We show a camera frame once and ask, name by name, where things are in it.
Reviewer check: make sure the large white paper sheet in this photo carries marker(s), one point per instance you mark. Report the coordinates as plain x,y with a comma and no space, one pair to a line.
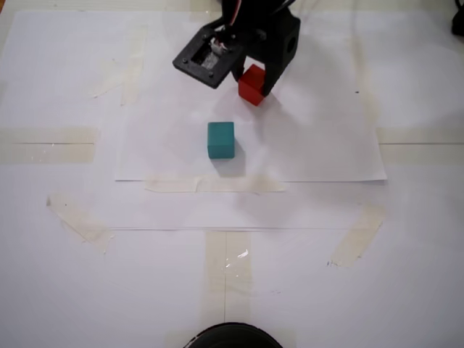
308,206

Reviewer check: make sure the red cube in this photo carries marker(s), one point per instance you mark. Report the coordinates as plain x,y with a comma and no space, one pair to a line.
250,90

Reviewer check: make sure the black round camera base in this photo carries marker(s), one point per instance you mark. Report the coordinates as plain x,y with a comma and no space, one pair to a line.
233,337

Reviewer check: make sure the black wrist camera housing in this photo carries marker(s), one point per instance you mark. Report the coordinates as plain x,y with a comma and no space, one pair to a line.
206,54

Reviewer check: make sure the black object at table edge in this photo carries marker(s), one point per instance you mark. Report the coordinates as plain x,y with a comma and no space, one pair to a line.
458,18

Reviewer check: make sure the teal blue cube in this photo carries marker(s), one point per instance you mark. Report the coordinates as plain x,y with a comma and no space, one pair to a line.
221,141

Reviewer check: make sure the beige masking tape strip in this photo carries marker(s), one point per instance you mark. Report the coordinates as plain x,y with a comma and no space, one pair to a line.
79,221
47,145
228,282
217,185
357,239
420,145
134,65

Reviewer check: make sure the small white paper sheet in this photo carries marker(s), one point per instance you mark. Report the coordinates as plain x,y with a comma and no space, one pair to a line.
308,145

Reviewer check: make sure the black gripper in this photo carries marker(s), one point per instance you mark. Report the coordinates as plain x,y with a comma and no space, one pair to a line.
280,46

